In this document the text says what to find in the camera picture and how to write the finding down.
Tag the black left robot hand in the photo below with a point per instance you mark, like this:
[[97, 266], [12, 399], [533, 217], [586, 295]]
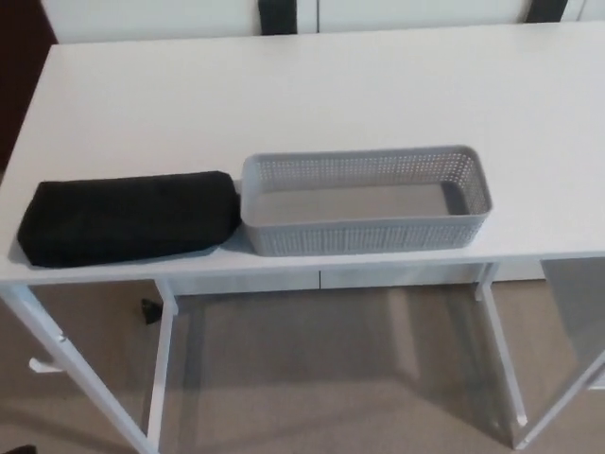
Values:
[[16, 450]]

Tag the white table hook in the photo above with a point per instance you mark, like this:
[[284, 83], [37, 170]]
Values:
[[40, 368]]

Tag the small black floor object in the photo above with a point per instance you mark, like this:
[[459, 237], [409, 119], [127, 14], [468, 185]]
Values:
[[150, 312]]

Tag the dark brown door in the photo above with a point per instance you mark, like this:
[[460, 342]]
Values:
[[19, 71]]

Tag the grey perforated plastic basket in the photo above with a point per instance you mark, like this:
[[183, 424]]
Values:
[[359, 236]]

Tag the white metal table leg frame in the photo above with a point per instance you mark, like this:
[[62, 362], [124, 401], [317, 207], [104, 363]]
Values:
[[507, 373], [160, 369]]

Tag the black vertical post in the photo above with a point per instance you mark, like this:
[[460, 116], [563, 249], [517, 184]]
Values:
[[276, 16], [546, 10]]

